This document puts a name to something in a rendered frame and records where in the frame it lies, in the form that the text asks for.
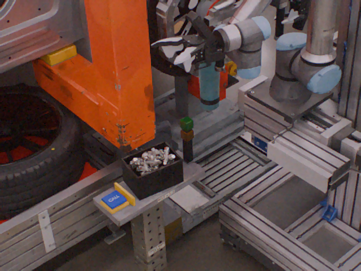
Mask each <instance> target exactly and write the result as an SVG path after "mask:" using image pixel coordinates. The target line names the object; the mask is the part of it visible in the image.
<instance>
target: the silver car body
mask: <svg viewBox="0 0 361 271"><path fill-rule="evenodd" d="M82 39H84V36H83V34H82V30H81V26H80V20H79V15H78V0H0V74H2V73H4V72H7V71H9V70H11V69H14V68H16V67H18V66H20V65H23V64H25V63H27V62H30V61H32V60H35V59H37V58H39V57H41V56H44V55H46V54H48V53H51V52H53V51H55V50H58V49H62V48H64V47H66V46H68V45H71V44H73V43H75V42H78V41H80V40H82Z"/></svg>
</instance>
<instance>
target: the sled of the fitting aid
mask: <svg viewBox="0 0 361 271"><path fill-rule="evenodd" d="M245 132H246V130H244V118H243V117H241V116H239V117H238V118H236V119H234V120H232V121H231V122H229V123H228V124H226V125H224V126H222V127H220V128H219V129H217V130H215V131H213V132H211V133H210V134H208V135H206V136H204V137H203V138H201V139H199V140H198V141H196V142H194V143H193V144H192V151H193V162H196V161H198V160H199V159H201V158H203V157H204V156H206V155H207V154H209V153H211V152H213V151H214V150H216V149H218V148H220V147H221V146H223V145H225V144H227V143H228V142H230V141H231V140H233V139H235V138H237V137H238V136H240V135H242V134H243V133H245Z"/></svg>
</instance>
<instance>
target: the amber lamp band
mask: <svg viewBox="0 0 361 271"><path fill-rule="evenodd" d="M180 133H181V138H182V139H184V140H185V141H186V142H188V141H189V140H191V139H193V130H191V131H190V132H188V133H186V132H184V131H183V130H181V131H180Z"/></svg>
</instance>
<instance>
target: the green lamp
mask: <svg viewBox="0 0 361 271"><path fill-rule="evenodd" d="M180 127H181V128H182V129H183V130H185V131H186V132H187V131H189V130H190V129H192V128H193V120H192V119H190V118H189V117H188V116H186V117H185V118H183V119H181V120H180Z"/></svg>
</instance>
